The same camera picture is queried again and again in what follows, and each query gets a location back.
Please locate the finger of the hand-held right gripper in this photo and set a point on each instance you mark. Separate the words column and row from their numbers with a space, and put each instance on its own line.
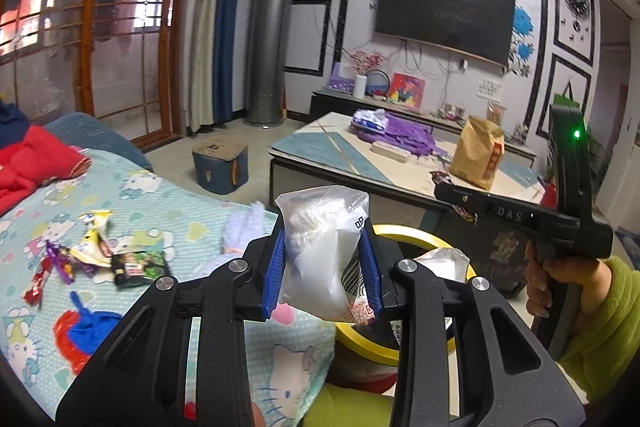
column 457, row 196

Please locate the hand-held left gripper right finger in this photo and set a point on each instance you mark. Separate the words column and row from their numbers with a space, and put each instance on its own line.
column 371, row 274

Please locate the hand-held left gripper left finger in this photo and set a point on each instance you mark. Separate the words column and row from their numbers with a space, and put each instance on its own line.
column 274, row 269

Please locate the yellow round trash bin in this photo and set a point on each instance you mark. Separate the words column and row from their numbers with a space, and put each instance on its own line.
column 400, row 237

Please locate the clear plastic bag white contents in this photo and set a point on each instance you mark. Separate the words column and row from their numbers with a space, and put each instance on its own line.
column 320, row 257

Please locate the black green snack packet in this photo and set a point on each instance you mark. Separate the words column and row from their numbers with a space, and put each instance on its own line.
column 140, row 269

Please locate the person's right forearm green sleeve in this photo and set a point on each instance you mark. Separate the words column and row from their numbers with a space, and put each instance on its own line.
column 610, row 327

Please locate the person's right hand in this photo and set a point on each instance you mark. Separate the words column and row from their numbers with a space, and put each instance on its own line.
column 547, row 287

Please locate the dark snack wrapper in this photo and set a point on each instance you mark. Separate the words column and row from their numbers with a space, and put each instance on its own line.
column 441, row 179

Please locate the brown paper bag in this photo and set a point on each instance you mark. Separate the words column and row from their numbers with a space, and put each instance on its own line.
column 475, row 152

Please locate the lavender fabric bundle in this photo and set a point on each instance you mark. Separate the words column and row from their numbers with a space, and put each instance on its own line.
column 240, row 232

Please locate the crumpled clear plastic bag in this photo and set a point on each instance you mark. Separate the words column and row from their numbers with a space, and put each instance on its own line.
column 445, row 264

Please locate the purple cloth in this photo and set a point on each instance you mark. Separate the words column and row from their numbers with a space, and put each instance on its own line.
column 405, row 134

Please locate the white power strip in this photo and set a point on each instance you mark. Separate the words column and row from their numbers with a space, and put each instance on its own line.
column 390, row 151

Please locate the white paper note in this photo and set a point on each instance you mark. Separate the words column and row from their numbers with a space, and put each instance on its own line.
column 490, row 88

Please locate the blue square stool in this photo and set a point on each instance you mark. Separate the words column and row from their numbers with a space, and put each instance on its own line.
column 220, row 167

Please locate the cartoon printed blanket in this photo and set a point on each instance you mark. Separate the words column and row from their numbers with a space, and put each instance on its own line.
column 175, row 207

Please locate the blue white tissue pack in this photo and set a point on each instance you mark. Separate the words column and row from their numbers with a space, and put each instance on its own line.
column 367, row 119

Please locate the colourful small painting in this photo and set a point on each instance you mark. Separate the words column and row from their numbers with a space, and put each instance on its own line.
column 406, row 89

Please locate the marble top coffee table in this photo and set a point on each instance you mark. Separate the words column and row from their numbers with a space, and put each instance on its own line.
column 320, row 147

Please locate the round blue ornament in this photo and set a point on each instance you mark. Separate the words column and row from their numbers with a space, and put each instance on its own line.
column 378, row 84

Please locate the person's green clothing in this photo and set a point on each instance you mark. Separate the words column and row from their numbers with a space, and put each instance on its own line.
column 350, row 412

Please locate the white vase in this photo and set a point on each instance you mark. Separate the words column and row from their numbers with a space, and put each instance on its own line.
column 359, row 87

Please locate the pink dried flowers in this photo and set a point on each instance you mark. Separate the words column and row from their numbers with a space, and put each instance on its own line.
column 365, row 62

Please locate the purple gift box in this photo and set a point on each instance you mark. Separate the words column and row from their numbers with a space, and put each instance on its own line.
column 341, row 79

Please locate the yellow white snack wrapper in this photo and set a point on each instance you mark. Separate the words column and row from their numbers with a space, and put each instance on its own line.
column 90, row 242

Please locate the red blue knitted item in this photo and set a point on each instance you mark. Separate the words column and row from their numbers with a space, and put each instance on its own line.
column 97, row 332

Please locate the purple candy wrapper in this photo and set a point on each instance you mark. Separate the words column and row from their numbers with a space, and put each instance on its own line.
column 62, row 264

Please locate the grey tower air conditioner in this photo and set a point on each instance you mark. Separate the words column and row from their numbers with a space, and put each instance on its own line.
column 270, row 47

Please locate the wooden framed glass door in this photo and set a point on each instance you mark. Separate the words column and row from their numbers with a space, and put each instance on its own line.
column 170, row 57

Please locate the red candy wrapper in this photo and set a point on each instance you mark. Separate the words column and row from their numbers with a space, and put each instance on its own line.
column 37, row 282

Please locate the white curtain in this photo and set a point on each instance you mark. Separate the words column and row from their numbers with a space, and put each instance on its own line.
column 205, row 32

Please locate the red padded garment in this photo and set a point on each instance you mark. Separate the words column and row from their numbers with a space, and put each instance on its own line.
column 35, row 162

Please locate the blue curtain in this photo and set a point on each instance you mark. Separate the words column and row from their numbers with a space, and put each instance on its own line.
column 232, row 7

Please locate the dark blue garment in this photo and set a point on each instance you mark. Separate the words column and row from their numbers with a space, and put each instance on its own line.
column 12, row 119

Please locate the white wall socket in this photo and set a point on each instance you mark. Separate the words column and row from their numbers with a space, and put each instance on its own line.
column 463, row 65

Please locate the black wall television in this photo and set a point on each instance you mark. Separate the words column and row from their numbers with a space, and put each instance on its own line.
column 445, row 12

